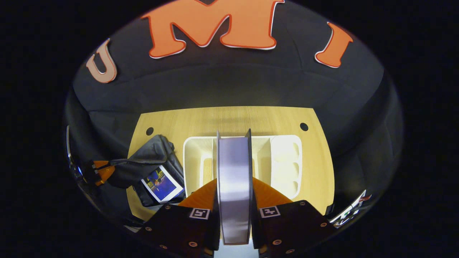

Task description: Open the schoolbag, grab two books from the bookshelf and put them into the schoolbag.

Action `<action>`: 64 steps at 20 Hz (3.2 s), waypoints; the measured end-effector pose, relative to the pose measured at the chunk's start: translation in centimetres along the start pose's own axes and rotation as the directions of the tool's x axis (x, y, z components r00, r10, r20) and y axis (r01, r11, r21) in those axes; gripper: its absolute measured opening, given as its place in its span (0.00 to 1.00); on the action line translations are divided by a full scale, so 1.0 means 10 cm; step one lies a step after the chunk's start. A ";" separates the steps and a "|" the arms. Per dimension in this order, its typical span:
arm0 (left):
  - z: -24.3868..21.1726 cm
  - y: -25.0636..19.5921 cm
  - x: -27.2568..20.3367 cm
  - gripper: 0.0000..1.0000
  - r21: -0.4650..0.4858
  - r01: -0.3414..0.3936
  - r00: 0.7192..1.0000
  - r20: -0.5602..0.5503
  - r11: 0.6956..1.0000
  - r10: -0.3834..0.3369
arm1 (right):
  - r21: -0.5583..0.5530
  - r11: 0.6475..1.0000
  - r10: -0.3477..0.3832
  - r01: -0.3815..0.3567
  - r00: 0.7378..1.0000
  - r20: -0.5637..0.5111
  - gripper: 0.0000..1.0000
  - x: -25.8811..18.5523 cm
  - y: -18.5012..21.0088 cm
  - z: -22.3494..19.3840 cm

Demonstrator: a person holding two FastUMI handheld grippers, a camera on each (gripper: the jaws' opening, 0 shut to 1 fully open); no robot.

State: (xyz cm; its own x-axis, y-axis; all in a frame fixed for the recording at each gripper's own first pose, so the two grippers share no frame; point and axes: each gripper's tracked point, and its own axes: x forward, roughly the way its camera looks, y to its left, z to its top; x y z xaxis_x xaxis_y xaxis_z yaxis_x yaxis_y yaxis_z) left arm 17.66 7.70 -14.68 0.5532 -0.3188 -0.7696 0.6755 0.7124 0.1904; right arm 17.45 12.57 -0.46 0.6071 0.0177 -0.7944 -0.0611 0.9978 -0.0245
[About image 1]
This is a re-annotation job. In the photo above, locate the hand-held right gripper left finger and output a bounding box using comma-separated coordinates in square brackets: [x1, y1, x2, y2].
[143, 179, 220, 258]

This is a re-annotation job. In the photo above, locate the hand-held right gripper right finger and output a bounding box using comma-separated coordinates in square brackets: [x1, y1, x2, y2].
[251, 177, 337, 258]

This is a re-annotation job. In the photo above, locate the grey schoolbag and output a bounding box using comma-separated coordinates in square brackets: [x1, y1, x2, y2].
[108, 134, 187, 207]

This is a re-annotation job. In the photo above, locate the blue cover book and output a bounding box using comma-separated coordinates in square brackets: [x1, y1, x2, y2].
[141, 165, 184, 204]

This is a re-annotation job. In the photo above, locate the white bookshelf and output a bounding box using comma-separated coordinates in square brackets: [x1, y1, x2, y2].
[183, 135, 303, 201]

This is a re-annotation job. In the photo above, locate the portrait cover book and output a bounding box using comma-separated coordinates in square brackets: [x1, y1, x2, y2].
[216, 129, 253, 246]

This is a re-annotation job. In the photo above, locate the black backdrop cloth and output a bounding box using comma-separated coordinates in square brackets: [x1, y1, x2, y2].
[65, 0, 404, 231]

